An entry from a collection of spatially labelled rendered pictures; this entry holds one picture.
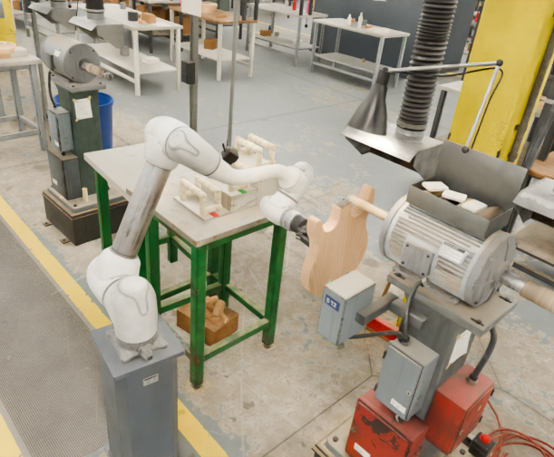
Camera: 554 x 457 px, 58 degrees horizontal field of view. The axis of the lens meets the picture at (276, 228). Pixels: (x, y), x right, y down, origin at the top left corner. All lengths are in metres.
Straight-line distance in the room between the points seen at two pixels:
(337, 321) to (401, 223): 0.38
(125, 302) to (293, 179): 0.83
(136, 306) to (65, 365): 1.21
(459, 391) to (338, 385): 1.10
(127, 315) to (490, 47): 1.90
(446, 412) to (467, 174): 0.81
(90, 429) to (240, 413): 0.72
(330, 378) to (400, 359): 1.18
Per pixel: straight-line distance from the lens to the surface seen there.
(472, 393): 1.95
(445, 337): 1.78
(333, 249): 1.93
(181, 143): 1.73
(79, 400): 2.83
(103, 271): 2.01
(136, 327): 1.90
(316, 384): 2.88
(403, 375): 1.83
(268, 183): 2.49
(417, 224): 1.68
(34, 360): 3.08
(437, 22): 1.71
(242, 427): 2.66
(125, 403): 2.08
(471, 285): 1.61
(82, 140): 3.83
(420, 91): 1.75
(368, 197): 1.96
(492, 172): 1.70
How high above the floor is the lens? 2.09
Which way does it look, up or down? 30 degrees down
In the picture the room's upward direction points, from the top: 6 degrees clockwise
